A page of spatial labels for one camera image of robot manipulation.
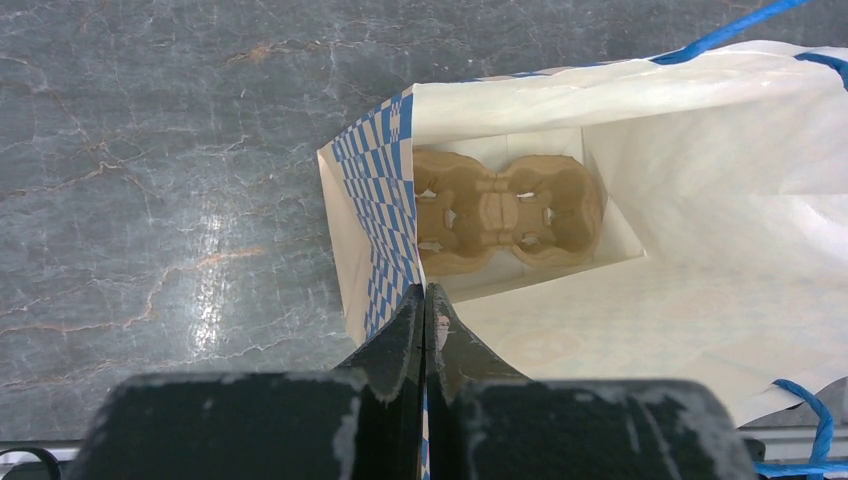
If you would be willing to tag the printed paper takeout bag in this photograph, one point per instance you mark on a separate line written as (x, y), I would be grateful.
(628, 269)

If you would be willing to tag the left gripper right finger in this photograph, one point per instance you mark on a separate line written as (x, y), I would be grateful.
(457, 364)

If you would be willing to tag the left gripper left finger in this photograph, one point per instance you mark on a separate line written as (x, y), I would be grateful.
(389, 425)

